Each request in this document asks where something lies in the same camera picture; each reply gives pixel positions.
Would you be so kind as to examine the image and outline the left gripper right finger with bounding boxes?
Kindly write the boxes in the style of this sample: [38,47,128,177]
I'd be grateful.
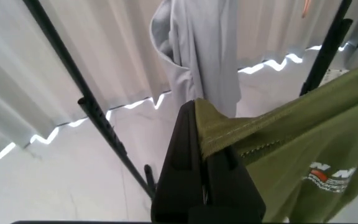
[202,146,267,222]

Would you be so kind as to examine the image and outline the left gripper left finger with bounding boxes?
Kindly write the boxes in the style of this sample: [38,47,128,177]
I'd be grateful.
[150,100,205,222]

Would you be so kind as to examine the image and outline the green garment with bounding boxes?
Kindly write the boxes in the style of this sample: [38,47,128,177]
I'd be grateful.
[194,57,358,223]

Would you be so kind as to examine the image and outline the pale grey shorts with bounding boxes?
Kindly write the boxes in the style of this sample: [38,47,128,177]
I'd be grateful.
[149,0,242,118]

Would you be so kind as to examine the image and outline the black clothes rack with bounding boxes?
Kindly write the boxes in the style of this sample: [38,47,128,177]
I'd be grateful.
[22,0,354,200]

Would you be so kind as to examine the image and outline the pink clothes hanger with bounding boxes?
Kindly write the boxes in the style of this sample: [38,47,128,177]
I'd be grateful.
[301,0,312,19]

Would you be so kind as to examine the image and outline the white curtain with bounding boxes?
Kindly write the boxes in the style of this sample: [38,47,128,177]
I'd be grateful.
[0,0,358,164]

